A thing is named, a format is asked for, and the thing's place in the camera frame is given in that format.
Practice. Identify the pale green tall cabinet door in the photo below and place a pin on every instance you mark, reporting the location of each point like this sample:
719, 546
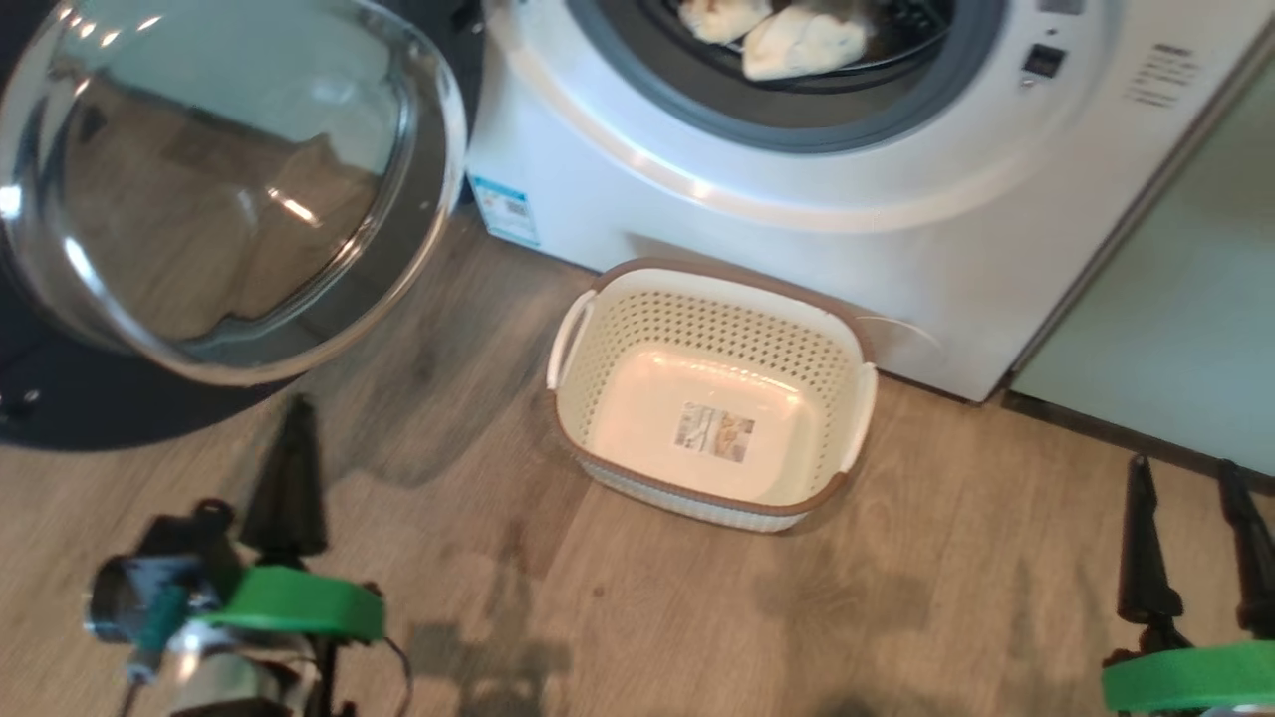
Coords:
1175, 329

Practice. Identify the faded sticker label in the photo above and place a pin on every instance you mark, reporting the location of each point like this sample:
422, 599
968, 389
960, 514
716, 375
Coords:
715, 432

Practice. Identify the pale yellow garment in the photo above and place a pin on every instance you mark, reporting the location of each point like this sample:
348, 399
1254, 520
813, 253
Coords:
802, 45

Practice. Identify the blue energy label sticker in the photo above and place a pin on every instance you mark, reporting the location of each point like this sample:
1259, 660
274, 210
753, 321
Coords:
506, 211

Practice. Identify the dark cabinet plinth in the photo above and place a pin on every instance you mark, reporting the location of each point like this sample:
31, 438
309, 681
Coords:
1096, 430

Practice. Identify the black round glass washer door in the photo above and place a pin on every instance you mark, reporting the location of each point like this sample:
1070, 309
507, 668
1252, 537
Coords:
100, 408

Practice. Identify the black door latch socket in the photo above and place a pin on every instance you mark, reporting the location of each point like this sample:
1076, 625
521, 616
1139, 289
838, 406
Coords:
1043, 62

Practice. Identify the cream perforated laundry basket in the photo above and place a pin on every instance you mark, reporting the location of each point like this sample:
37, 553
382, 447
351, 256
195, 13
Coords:
618, 339

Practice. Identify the stainless steel washing machine drum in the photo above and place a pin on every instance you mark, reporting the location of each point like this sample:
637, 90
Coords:
911, 30

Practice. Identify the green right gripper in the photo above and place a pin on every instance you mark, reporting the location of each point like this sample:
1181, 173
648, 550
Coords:
1195, 677

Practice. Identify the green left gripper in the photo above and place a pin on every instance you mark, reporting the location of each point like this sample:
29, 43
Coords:
299, 607

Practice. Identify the white front-load washing machine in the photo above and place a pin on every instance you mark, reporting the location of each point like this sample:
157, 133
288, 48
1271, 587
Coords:
896, 249

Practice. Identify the round white filter cover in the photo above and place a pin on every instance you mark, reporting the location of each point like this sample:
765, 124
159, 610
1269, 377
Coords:
901, 334

